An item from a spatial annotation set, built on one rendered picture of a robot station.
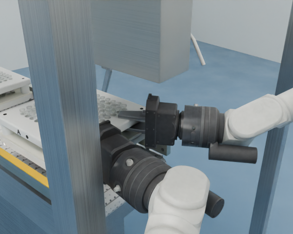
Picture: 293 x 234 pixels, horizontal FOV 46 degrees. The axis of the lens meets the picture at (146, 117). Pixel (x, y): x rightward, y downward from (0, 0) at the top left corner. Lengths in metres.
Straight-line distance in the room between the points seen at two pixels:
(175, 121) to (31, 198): 0.35
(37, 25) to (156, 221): 0.27
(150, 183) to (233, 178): 1.76
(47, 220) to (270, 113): 0.51
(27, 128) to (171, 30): 0.35
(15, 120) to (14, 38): 3.42
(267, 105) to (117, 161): 0.32
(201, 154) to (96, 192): 1.95
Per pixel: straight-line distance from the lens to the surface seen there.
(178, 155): 2.42
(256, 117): 0.70
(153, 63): 0.67
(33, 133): 0.72
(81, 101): 0.45
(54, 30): 0.40
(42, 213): 0.79
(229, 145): 0.73
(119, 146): 0.59
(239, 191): 2.18
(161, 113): 0.70
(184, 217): 0.44
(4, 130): 0.82
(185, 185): 0.48
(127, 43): 0.70
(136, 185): 0.53
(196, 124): 0.70
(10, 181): 0.85
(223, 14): 4.89
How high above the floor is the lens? 1.35
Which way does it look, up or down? 28 degrees down
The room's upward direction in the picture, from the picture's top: straight up
